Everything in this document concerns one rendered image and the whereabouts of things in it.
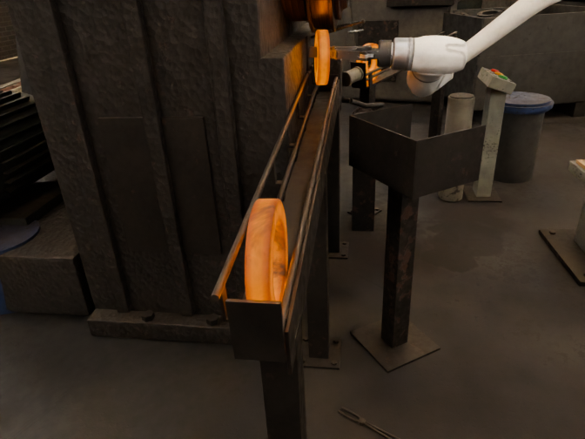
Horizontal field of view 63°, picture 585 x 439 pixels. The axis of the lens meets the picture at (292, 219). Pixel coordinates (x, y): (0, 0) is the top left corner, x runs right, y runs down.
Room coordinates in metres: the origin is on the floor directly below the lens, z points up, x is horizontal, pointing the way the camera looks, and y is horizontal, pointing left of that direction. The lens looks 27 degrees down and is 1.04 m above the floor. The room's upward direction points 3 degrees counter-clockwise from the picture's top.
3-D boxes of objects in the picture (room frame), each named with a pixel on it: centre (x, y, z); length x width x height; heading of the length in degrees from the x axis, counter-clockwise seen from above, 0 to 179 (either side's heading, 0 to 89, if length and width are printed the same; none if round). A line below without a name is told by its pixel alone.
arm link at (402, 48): (1.43, -0.34, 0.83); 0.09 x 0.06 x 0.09; 171
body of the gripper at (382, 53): (1.44, -0.27, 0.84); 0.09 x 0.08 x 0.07; 81
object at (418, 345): (1.14, -0.31, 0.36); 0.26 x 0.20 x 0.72; 26
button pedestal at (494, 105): (2.21, -0.98, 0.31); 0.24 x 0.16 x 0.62; 171
